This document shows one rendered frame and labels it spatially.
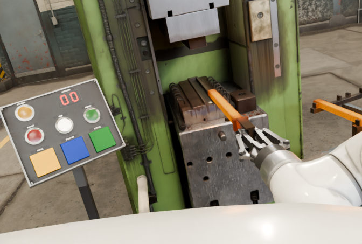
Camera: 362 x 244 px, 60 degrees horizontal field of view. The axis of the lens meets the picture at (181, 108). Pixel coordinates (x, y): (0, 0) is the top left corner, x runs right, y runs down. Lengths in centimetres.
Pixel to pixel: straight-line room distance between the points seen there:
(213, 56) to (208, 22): 55
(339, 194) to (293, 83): 106
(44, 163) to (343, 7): 774
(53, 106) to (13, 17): 681
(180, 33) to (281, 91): 61
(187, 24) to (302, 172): 78
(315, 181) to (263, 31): 96
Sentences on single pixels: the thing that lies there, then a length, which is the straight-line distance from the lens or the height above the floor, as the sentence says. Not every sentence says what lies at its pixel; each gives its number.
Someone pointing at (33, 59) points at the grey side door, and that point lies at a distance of 795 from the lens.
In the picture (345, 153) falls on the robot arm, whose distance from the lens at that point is 63.
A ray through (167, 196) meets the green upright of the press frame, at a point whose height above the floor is 49.
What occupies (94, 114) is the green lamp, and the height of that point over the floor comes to 109.
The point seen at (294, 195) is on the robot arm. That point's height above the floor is 110.
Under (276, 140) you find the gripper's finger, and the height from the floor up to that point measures 107.
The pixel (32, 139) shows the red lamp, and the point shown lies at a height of 108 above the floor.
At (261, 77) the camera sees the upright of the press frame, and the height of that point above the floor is 101.
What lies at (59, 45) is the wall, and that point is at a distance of 766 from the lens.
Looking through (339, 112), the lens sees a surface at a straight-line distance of 130.
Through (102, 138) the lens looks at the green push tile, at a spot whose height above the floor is 101.
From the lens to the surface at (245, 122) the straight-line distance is 88.
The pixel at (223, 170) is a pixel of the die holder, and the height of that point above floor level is 70.
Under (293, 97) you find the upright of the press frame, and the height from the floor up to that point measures 87.
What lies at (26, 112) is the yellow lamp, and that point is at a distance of 116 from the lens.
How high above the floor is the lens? 146
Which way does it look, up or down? 21 degrees down
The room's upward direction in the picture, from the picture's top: 11 degrees counter-clockwise
